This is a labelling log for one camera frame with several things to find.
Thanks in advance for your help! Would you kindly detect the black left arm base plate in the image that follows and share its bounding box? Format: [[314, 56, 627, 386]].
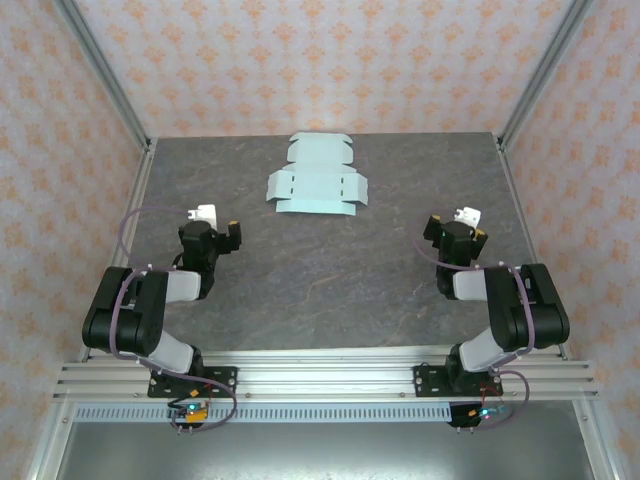
[[147, 366, 239, 399]]

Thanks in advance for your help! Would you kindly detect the light blue paper box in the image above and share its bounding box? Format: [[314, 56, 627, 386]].
[[264, 131, 370, 218]]

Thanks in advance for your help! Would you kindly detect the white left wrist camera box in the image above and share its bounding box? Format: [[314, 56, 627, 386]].
[[188, 203, 219, 227]]

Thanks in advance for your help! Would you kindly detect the small circuit board blue light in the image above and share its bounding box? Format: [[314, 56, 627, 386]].
[[469, 405, 511, 421]]

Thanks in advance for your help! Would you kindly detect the aluminium cross rail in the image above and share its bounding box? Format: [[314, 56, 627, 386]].
[[52, 349, 599, 402]]

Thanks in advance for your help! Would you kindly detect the slotted grey cable duct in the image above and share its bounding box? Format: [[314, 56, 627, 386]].
[[73, 404, 454, 425]]

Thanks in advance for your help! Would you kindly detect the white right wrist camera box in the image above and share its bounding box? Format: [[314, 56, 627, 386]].
[[453, 205, 483, 227]]

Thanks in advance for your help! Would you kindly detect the small circuit board yellow connector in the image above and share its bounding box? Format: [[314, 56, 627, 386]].
[[167, 399, 211, 426]]

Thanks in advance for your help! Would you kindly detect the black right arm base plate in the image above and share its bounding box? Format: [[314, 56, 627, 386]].
[[412, 364, 506, 399]]

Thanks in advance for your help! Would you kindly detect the aluminium lower frame strut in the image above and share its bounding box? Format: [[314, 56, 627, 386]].
[[572, 399, 621, 480], [27, 399, 76, 480]]

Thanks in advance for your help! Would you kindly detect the grey metal panel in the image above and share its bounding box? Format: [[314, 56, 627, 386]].
[[54, 422, 594, 480]]

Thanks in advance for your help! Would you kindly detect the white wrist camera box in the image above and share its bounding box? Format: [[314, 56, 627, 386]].
[[188, 203, 219, 227], [453, 205, 483, 227]]

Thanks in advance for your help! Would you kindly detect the aluminium frame post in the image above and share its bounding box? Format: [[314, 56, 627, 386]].
[[497, 0, 596, 154], [53, 0, 154, 154]]

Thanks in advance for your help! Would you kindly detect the aluminium table side rail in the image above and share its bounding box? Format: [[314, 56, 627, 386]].
[[494, 133, 571, 361], [79, 138, 159, 362]]

